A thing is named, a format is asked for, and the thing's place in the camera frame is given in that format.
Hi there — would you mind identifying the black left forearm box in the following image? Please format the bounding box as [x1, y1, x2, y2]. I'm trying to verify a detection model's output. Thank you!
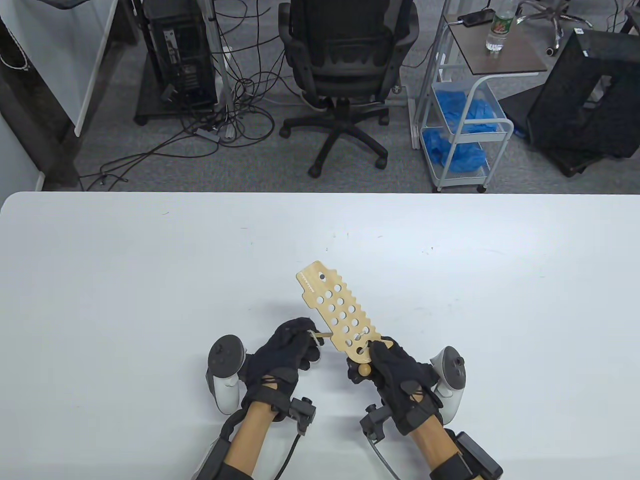
[197, 440, 231, 480]

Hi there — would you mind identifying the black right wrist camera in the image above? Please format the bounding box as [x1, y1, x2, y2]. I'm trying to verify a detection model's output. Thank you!
[360, 404, 391, 443]

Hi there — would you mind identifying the clear plastic water bottle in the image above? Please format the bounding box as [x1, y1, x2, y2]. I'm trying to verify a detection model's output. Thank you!
[485, 0, 517, 53]

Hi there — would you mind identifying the silver metal pole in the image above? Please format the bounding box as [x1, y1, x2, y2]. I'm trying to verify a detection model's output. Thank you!
[207, 0, 236, 141]

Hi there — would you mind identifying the black arm strap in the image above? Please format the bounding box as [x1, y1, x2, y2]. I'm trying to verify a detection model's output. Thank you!
[220, 462, 256, 480]
[429, 452, 473, 480]

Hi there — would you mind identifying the grey left wrist cable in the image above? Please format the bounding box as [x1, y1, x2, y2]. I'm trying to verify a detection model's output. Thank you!
[275, 434, 301, 480]

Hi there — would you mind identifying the black flat stand base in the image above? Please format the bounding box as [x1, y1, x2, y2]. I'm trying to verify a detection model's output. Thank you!
[499, 89, 621, 178]

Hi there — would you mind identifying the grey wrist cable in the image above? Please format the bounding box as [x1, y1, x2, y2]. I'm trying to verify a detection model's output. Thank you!
[275, 434, 301, 480]
[369, 440, 401, 480]

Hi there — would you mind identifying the person's left hand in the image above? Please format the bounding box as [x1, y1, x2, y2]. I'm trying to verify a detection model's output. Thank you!
[240, 317, 323, 421]

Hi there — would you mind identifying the brown side table top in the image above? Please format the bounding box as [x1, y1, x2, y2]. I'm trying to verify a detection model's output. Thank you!
[445, 14, 549, 76]

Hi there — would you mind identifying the person's left forearm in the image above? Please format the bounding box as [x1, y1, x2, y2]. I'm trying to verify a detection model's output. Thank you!
[225, 402, 273, 473]

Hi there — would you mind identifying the person's right forearm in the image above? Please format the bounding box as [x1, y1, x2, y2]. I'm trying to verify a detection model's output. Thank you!
[410, 417, 461, 468]

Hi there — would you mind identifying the grey white right hand controller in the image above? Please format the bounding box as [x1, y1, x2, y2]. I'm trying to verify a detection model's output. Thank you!
[429, 346, 468, 422]

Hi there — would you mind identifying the black phone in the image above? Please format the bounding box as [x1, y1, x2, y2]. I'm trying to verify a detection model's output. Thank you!
[457, 10, 496, 27]

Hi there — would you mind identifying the chrome chair base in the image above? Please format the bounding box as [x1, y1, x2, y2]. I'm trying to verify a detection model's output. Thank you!
[515, 0, 596, 56]

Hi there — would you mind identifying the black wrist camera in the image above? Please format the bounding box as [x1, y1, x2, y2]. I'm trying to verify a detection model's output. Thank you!
[287, 397, 317, 435]
[360, 404, 391, 443]

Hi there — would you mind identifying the blue gloves pile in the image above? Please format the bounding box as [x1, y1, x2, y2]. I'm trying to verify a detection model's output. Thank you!
[422, 129, 488, 173]
[435, 90, 505, 135]

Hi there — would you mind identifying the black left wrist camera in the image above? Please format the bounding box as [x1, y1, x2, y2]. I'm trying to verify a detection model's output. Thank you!
[287, 397, 317, 435]

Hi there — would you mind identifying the black office chair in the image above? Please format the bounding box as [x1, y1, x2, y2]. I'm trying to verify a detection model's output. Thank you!
[278, 0, 421, 178]

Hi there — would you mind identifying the tangle of black cables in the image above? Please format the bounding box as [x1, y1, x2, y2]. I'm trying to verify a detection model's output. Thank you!
[80, 0, 301, 191]

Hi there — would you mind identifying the grey right wrist cable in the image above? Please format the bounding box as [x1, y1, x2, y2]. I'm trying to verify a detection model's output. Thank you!
[369, 440, 401, 480]

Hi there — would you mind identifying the black mesh box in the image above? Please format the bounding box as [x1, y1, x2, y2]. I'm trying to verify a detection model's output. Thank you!
[527, 29, 640, 161]

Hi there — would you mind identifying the grey white hand controller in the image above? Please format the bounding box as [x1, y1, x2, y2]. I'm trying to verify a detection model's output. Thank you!
[206, 334, 247, 416]
[429, 346, 468, 422]

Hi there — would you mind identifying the black computer tower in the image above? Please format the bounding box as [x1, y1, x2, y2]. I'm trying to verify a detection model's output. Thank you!
[144, 0, 219, 108]

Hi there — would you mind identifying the grey white left hand controller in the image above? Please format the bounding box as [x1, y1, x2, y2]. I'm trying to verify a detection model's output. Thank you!
[206, 334, 247, 416]

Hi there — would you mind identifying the white rope with wooden needle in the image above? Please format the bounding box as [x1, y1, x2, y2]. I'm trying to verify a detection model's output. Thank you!
[307, 327, 373, 377]

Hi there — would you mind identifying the person's right hand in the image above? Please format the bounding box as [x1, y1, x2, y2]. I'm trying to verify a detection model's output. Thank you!
[347, 336, 443, 436]

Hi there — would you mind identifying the white rolling cart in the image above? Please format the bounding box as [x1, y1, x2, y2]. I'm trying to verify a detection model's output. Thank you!
[411, 10, 515, 193]

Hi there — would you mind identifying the black wheeled platform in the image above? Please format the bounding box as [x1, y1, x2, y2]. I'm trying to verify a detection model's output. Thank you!
[134, 65, 221, 126]

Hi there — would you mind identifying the wooden crocodile lacing toy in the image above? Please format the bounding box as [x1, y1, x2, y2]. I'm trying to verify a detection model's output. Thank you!
[296, 260, 396, 364]

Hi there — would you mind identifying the black right arm strap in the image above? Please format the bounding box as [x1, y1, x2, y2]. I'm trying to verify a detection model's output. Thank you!
[429, 452, 473, 480]

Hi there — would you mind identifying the black right forearm box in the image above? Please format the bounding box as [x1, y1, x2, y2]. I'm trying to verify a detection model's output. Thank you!
[445, 430, 504, 480]

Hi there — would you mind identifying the white board panel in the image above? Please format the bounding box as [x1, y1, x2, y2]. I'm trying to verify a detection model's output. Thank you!
[0, 0, 121, 137]

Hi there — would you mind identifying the black left arm strap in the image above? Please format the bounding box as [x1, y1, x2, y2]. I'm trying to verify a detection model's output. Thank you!
[220, 462, 256, 480]

